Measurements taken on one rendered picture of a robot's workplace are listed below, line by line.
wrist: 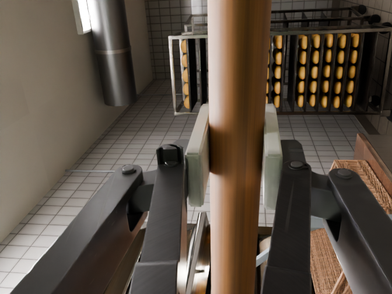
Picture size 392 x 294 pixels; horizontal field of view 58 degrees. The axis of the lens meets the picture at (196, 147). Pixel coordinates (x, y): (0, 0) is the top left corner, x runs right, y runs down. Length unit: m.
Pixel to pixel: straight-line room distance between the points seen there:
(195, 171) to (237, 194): 0.04
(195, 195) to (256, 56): 0.07
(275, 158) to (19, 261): 2.14
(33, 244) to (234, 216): 2.16
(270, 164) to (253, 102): 0.03
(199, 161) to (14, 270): 2.07
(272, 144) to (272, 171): 0.01
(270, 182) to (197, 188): 0.03
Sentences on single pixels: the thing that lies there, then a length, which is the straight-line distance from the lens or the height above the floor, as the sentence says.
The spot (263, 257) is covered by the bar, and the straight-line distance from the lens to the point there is 1.38.
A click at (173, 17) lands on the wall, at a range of 5.27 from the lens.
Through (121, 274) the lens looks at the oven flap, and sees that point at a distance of 1.97.
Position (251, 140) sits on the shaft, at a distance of 0.18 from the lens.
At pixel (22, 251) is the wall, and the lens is 2.32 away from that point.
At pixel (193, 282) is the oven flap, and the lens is 1.67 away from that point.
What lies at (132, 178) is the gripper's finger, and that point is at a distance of 0.15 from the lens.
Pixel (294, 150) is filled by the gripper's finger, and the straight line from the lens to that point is 0.18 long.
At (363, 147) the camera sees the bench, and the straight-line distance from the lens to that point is 1.98.
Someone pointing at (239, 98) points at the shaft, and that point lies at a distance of 0.17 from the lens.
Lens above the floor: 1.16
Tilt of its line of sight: 8 degrees up
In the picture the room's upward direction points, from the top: 89 degrees counter-clockwise
